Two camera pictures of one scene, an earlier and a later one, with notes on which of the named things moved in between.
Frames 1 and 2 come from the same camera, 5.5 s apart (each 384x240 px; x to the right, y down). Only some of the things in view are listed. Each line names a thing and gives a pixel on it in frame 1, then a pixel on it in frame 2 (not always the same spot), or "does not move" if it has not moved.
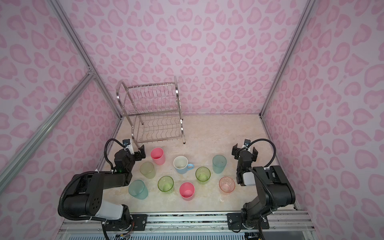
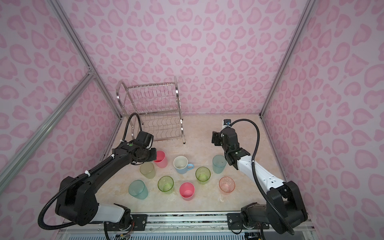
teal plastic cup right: (219, 163) does not move
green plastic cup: (203, 174) does not move
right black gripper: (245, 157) to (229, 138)
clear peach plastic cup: (227, 185) does not move
